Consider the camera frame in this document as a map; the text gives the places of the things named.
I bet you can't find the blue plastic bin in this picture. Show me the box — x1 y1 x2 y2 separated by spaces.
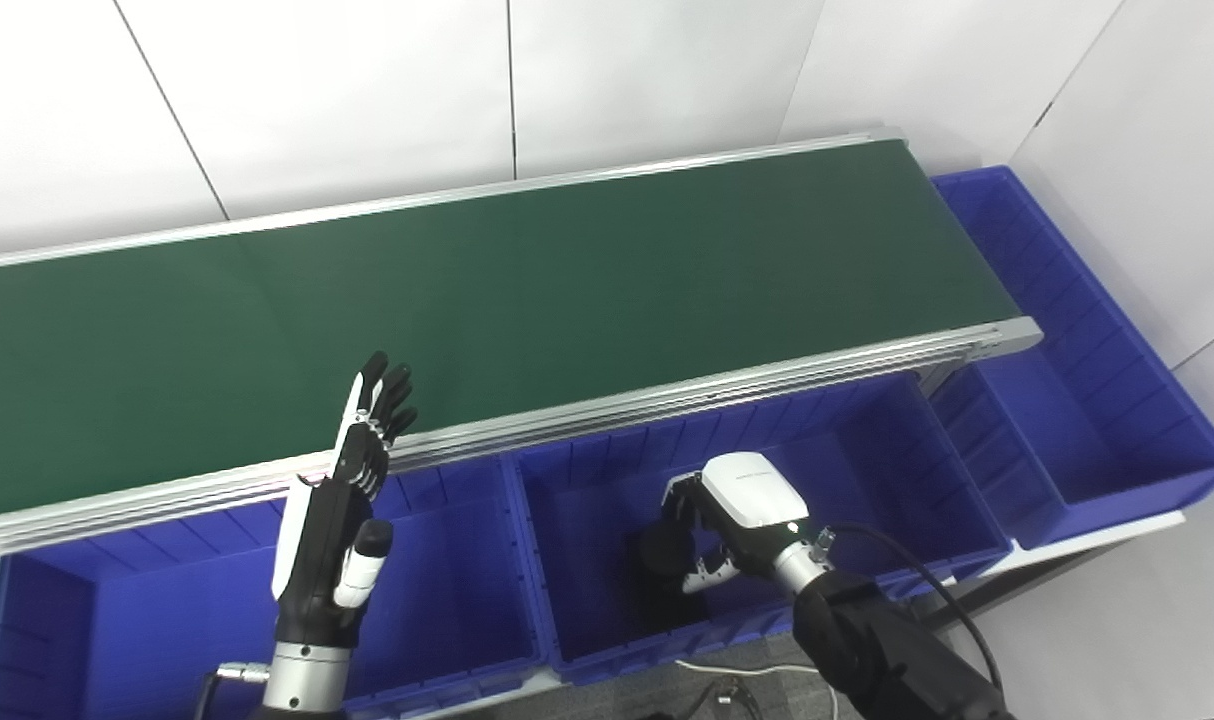
0 468 550 720
512 370 1014 687
925 165 1214 550

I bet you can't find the black cylinder block part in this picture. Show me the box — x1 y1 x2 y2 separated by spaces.
635 518 716 633

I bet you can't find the green conveyor belt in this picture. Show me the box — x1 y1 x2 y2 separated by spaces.
0 138 1000 523
0 125 1044 563

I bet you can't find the white floor cable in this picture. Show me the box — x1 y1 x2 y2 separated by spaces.
673 657 840 720

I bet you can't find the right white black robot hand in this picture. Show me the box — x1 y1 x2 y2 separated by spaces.
662 452 814 594

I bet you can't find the aluminium conveyor leg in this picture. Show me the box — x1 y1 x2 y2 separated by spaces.
915 360 970 397

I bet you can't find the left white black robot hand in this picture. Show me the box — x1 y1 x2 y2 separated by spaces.
272 350 418 651

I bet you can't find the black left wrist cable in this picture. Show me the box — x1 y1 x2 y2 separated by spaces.
192 661 274 720

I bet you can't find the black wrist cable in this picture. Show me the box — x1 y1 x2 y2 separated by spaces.
192 661 274 720
812 524 1004 693

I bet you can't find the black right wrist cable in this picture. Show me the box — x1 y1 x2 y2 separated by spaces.
812 524 1004 693

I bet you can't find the black floor cable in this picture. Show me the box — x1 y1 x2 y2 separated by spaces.
667 678 770 720

